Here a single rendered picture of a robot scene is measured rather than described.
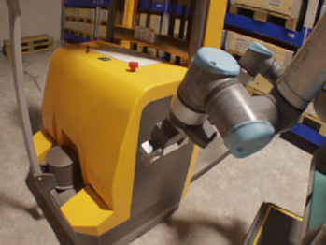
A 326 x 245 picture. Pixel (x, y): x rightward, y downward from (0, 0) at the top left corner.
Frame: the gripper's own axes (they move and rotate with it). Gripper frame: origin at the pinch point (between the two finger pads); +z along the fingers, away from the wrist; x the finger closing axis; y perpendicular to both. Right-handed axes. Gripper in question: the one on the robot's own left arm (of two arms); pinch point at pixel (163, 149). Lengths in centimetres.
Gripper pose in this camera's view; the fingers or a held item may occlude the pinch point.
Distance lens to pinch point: 68.2
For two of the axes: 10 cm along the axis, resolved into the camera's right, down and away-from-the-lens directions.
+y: -6.3, -7.2, 3.0
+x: -7.1, 3.7, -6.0
